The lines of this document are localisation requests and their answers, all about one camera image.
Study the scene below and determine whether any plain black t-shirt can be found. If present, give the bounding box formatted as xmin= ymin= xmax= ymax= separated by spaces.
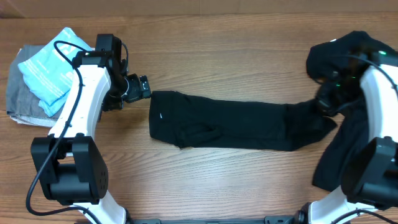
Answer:
xmin=306 ymin=31 xmax=397 ymax=192

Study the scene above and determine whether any black polo shirt with logo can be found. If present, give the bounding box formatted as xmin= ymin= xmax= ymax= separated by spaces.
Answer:
xmin=149 ymin=91 xmax=336 ymax=151

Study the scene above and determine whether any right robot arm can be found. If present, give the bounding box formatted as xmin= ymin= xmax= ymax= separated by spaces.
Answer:
xmin=264 ymin=50 xmax=397 ymax=223

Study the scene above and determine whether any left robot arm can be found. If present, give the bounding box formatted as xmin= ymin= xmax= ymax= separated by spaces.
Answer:
xmin=25 ymin=51 xmax=151 ymax=223

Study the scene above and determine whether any folded light blue garment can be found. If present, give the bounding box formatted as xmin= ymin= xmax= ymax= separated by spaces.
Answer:
xmin=17 ymin=27 xmax=91 ymax=117

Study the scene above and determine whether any white folded cloth underneath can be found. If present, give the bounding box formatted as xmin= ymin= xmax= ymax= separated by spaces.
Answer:
xmin=9 ymin=47 xmax=63 ymax=129

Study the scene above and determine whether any folded grey garment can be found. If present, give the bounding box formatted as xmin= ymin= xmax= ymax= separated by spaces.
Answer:
xmin=6 ymin=44 xmax=75 ymax=121

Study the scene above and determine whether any brown cardboard barrier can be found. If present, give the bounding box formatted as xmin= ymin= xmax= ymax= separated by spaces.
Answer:
xmin=1 ymin=0 xmax=397 ymax=18

